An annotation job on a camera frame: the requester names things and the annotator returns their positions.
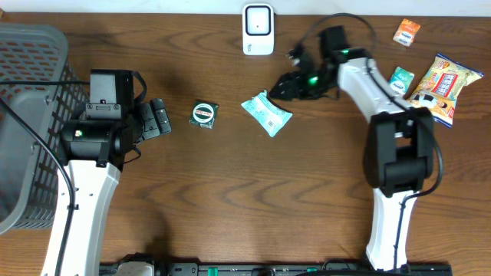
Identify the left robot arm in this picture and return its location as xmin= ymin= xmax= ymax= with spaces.
xmin=41 ymin=69 xmax=172 ymax=275

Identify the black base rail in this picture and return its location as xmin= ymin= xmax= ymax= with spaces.
xmin=99 ymin=261 xmax=453 ymax=276

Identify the grey plastic basket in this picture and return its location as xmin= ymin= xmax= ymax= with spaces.
xmin=1 ymin=23 xmax=88 ymax=232

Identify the teal tissue pack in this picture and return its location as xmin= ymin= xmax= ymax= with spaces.
xmin=389 ymin=67 xmax=414 ymax=96

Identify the orange tissue pack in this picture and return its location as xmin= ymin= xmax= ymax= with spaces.
xmin=393 ymin=18 xmax=420 ymax=47

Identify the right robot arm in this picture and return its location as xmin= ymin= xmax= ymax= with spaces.
xmin=269 ymin=26 xmax=443 ymax=272

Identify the teal wet wipes pack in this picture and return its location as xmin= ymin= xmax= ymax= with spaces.
xmin=241 ymin=90 xmax=292 ymax=137

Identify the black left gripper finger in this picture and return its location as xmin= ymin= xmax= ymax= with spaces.
xmin=150 ymin=98 xmax=172 ymax=134
xmin=139 ymin=103 xmax=160 ymax=140

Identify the white barcode scanner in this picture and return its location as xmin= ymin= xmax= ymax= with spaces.
xmin=242 ymin=3 xmax=275 ymax=56

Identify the green Zam-Buk box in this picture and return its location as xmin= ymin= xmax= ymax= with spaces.
xmin=189 ymin=100 xmax=219 ymax=129

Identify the large yellow snack bag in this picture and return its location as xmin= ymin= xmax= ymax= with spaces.
xmin=407 ymin=53 xmax=484 ymax=128

